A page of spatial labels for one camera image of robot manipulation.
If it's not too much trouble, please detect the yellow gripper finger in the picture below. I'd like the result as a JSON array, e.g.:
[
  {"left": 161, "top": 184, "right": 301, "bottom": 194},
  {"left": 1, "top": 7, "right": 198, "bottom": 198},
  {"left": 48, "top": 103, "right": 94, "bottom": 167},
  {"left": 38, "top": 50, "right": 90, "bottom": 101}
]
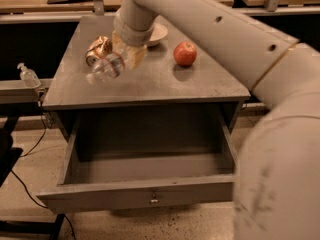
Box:
[{"left": 112, "top": 31, "right": 126, "bottom": 54}]

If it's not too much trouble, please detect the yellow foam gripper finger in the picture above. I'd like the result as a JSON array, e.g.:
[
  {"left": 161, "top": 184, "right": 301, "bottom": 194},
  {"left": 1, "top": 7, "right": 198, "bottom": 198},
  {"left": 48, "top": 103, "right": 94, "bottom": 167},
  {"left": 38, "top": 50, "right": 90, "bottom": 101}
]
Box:
[{"left": 126, "top": 45, "right": 147, "bottom": 70}]

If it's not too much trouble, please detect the clear plastic water bottle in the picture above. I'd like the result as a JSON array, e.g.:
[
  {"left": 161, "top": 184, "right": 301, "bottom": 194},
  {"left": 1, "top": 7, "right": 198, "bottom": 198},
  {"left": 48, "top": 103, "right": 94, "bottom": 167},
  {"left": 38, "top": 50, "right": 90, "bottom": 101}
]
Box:
[{"left": 86, "top": 49, "right": 129, "bottom": 84}]

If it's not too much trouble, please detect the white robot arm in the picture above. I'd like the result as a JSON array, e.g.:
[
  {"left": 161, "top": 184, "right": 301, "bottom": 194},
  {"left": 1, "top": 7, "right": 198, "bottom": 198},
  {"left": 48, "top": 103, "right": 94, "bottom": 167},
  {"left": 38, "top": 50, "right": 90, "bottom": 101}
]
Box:
[{"left": 114, "top": 0, "right": 320, "bottom": 240}]

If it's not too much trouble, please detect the left hand sanitizer bottle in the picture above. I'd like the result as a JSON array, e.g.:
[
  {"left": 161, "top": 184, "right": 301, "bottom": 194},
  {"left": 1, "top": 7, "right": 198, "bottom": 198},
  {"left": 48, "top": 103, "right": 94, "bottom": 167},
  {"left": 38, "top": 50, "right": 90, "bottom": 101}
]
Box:
[{"left": 17, "top": 63, "right": 41, "bottom": 88}]

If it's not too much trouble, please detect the open grey top drawer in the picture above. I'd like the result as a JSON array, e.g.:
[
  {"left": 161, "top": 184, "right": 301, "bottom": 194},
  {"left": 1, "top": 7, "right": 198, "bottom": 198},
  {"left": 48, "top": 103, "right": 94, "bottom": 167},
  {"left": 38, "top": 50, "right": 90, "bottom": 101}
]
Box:
[{"left": 38, "top": 112, "right": 235, "bottom": 213}]

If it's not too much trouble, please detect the metal drawer knob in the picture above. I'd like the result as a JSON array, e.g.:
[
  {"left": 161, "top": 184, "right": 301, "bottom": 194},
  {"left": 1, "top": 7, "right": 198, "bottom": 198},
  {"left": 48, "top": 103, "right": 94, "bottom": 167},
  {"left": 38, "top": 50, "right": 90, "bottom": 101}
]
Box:
[{"left": 149, "top": 193, "right": 159, "bottom": 205}]

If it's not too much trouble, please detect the crushed gold soda can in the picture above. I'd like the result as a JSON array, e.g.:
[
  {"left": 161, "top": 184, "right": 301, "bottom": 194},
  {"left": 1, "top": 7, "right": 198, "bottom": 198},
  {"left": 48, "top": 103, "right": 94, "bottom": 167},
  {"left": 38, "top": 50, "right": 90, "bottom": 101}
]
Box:
[{"left": 85, "top": 36, "right": 113, "bottom": 66}]

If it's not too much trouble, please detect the grey cabinet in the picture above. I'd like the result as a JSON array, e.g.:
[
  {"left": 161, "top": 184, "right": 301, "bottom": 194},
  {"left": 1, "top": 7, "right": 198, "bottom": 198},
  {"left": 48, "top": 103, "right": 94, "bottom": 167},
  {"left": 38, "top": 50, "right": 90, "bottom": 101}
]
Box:
[{"left": 43, "top": 16, "right": 249, "bottom": 142}]

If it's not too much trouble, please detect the red apple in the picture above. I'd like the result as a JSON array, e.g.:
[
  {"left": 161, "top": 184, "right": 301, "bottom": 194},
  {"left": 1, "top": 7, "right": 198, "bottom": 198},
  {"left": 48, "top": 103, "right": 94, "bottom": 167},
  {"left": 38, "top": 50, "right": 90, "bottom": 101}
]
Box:
[{"left": 173, "top": 41, "right": 197, "bottom": 67}]

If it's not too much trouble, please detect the black floor cable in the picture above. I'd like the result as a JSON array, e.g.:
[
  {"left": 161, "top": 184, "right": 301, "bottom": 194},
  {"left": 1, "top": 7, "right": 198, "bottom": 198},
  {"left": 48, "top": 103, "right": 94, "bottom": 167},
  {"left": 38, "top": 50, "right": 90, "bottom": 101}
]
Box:
[{"left": 9, "top": 93, "right": 76, "bottom": 240}]

